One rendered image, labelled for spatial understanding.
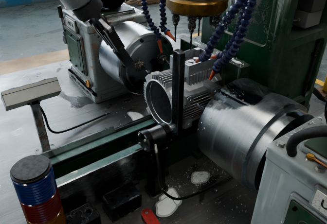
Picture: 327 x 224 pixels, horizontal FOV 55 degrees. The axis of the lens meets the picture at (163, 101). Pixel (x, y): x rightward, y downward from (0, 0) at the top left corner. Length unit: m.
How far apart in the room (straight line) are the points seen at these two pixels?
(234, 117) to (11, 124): 0.95
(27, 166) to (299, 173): 0.46
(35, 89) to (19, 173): 0.56
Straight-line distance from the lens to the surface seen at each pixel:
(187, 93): 0.95
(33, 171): 0.52
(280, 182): 0.68
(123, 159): 0.94
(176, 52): 0.78
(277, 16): 1.01
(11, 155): 1.26
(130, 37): 1.16
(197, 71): 0.99
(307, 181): 0.63
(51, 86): 1.06
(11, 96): 1.05
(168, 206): 0.98
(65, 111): 1.42
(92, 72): 1.38
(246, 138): 0.74
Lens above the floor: 1.56
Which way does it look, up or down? 32 degrees down
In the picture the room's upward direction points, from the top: straight up
